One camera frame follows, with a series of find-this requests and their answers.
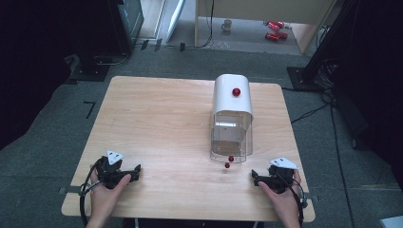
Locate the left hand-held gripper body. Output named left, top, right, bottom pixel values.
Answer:
left=94, top=149, right=138, bottom=190

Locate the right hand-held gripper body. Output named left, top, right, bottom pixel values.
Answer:
left=259, top=157, right=300, bottom=195

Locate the person's left hand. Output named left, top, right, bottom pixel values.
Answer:
left=89, top=159, right=132, bottom=221

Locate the person's right hand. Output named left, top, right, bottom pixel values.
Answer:
left=258, top=169, right=302, bottom=222

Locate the white box with clear door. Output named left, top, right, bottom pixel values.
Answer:
left=209, top=73, right=255, bottom=170

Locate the white sheet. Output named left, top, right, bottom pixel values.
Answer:
left=378, top=215, right=403, bottom=228

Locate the black slanted stand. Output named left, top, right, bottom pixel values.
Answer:
left=286, top=0, right=360, bottom=93

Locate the black curtain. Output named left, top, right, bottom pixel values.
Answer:
left=331, top=0, right=403, bottom=174
left=0, top=0, right=110, bottom=151

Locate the dark monitor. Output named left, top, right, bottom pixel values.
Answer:
left=106, top=0, right=145, bottom=55

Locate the white board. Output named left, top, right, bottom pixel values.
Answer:
left=165, top=0, right=187, bottom=43

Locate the light wooden cabinet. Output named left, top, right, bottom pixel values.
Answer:
left=194, top=0, right=337, bottom=55

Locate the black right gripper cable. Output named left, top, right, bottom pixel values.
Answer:
left=286, top=177, right=309, bottom=226

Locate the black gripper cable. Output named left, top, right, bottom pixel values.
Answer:
left=78, top=157, right=106, bottom=228
left=286, top=177, right=309, bottom=226

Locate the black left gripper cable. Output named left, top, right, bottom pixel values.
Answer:
left=78, top=157, right=106, bottom=228

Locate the long black floor cable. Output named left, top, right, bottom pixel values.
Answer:
left=329, top=101, right=356, bottom=228

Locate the black stand with base plate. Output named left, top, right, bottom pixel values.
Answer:
left=68, top=51, right=131, bottom=83

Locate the black hanging cable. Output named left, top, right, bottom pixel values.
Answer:
left=184, top=0, right=216, bottom=49

